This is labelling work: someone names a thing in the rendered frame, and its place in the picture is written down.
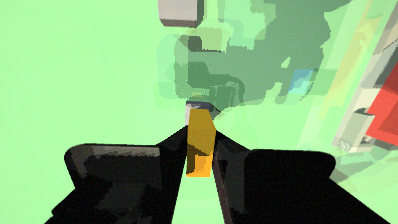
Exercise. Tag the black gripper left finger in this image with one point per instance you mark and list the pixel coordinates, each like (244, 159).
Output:
(161, 166)

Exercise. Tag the red long block with two sockets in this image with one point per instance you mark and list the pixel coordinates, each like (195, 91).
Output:
(385, 106)

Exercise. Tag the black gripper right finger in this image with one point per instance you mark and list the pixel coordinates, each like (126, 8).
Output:
(238, 172)

